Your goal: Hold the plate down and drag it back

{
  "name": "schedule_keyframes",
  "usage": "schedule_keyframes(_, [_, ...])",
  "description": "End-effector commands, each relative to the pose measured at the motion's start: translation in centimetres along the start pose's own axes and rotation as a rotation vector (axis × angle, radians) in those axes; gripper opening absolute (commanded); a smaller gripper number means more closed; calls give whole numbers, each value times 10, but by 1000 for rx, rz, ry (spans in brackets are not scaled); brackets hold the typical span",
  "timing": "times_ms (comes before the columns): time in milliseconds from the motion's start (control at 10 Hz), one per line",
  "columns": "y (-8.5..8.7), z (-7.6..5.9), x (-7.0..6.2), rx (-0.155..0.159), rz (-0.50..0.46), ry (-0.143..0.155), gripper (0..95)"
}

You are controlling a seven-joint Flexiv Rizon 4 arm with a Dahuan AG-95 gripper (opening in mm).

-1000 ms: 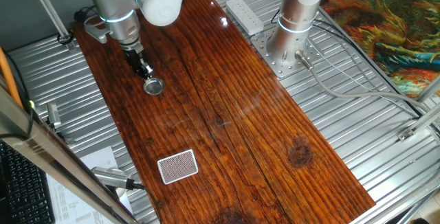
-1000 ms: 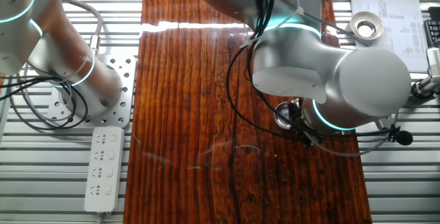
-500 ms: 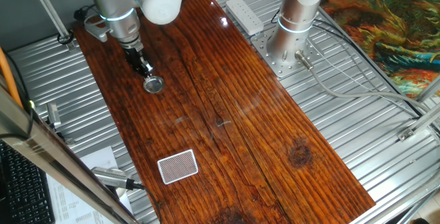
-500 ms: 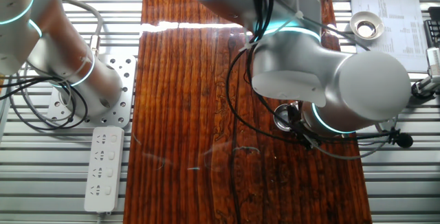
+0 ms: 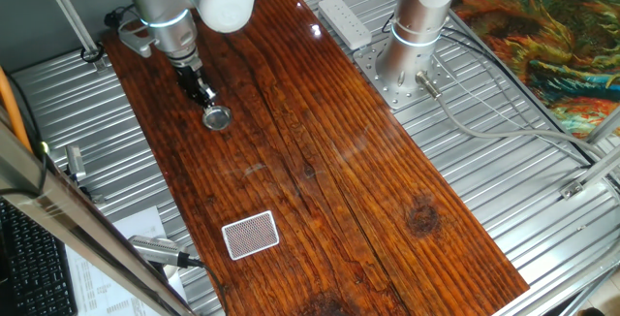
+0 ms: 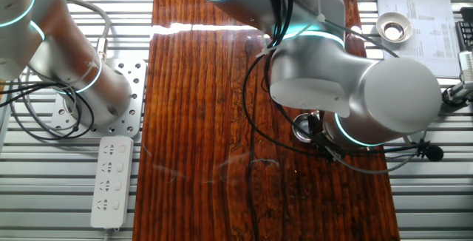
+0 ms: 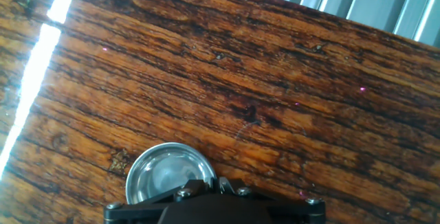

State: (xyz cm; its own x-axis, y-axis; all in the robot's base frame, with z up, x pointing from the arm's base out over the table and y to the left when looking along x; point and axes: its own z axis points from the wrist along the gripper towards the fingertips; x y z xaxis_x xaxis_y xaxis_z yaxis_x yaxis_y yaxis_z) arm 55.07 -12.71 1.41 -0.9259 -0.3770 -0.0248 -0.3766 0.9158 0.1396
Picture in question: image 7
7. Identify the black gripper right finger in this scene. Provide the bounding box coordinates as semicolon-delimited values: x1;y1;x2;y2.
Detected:
219;177;327;224

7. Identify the small round steel plate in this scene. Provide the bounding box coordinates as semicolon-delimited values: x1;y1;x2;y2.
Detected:
125;142;217;205

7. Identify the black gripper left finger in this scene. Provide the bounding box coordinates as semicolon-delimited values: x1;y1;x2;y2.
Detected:
103;177;217;224

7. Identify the wood grain table board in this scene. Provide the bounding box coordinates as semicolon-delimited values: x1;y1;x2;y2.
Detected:
0;0;440;224

